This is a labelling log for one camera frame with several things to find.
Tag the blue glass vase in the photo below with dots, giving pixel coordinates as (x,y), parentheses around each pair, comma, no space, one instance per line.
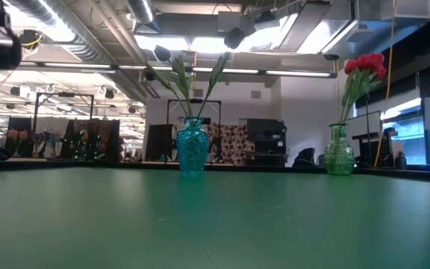
(192,147)

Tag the black office chair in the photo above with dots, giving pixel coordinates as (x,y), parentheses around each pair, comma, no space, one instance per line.
(304,157)

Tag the grey rectangular ceiling duct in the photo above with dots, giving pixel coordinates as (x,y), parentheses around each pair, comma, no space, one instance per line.
(274,24)

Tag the black mesh stand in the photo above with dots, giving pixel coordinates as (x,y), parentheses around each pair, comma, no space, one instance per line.
(385,149)

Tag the green table mat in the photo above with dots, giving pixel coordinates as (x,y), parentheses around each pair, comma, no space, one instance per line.
(88,224)

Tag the ribbed silver air duct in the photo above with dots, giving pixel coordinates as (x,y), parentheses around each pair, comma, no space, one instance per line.
(88,41)

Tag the black artificial tulip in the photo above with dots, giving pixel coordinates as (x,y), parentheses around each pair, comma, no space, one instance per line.
(233,37)

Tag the black cabinet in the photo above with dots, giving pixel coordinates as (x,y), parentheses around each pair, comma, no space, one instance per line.
(265,138)

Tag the green glass vase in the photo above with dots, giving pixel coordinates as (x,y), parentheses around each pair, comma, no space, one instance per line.
(339,151)

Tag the black ceiling spotlight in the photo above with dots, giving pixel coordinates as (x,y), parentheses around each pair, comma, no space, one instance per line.
(109,93)
(132,110)

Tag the long ceiling light bar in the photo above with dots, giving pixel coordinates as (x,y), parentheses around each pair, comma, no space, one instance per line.
(151,68)

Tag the grey wall vent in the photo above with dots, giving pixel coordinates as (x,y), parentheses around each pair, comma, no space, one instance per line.
(199,93)
(256,94)

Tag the black metal gantry frame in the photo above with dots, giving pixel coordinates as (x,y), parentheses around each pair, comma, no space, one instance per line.
(215,102)
(65,94)

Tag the black upright panel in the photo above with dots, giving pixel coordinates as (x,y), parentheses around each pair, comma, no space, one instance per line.
(159,140)

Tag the round silver air duct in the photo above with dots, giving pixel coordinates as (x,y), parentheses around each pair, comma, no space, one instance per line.
(140,9)

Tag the whiteboard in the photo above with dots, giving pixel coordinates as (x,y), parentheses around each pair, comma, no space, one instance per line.
(364,123)

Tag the red patterned backdrop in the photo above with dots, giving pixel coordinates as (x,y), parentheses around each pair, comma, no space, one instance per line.
(233,140)

